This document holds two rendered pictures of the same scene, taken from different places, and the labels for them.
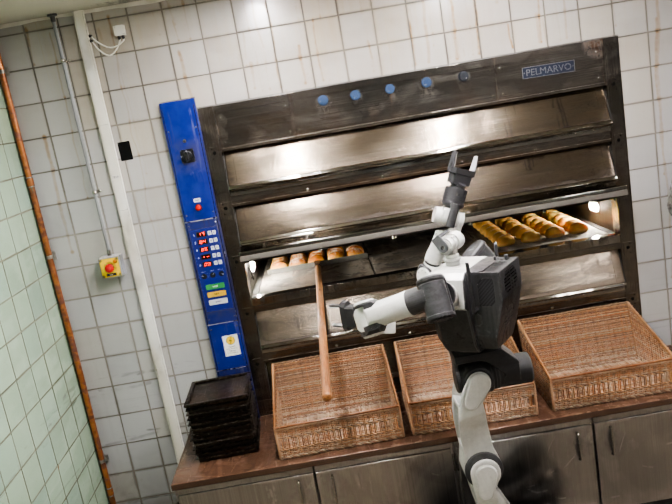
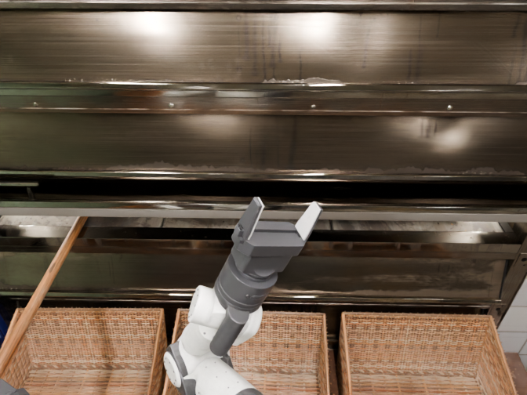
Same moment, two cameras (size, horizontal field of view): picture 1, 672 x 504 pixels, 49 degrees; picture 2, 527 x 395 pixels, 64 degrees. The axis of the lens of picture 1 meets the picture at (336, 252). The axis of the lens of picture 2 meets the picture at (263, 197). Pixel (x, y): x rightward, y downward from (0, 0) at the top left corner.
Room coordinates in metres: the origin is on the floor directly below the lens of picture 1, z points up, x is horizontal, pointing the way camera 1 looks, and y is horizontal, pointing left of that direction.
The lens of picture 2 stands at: (2.39, -0.54, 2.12)
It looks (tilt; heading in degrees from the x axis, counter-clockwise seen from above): 37 degrees down; 1
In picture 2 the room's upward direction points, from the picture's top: straight up
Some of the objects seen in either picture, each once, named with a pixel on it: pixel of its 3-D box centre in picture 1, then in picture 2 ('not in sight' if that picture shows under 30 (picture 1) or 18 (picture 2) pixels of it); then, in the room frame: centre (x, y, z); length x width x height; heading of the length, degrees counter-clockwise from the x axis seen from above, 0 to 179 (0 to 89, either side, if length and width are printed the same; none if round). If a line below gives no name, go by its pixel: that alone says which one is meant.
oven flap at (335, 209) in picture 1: (424, 193); (241, 143); (3.41, -0.46, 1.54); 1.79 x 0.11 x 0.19; 90
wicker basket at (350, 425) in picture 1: (334, 398); (77, 387); (3.14, 0.12, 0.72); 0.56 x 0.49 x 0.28; 91
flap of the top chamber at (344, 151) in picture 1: (416, 138); (238, 48); (3.41, -0.46, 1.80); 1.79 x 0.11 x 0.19; 90
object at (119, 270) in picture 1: (112, 266); not in sight; (3.36, 1.04, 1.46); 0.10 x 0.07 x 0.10; 90
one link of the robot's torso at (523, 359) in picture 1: (491, 365); not in sight; (2.54, -0.49, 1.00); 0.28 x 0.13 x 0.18; 90
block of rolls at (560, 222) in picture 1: (526, 224); not in sight; (3.85, -1.04, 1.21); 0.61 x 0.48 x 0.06; 0
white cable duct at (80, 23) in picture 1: (136, 262); not in sight; (3.39, 0.94, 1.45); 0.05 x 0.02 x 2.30; 90
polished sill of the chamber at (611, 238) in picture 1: (435, 269); (245, 238); (3.43, -0.46, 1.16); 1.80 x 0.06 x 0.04; 90
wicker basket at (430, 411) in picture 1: (461, 375); (247, 390); (3.14, -0.47, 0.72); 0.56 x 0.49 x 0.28; 89
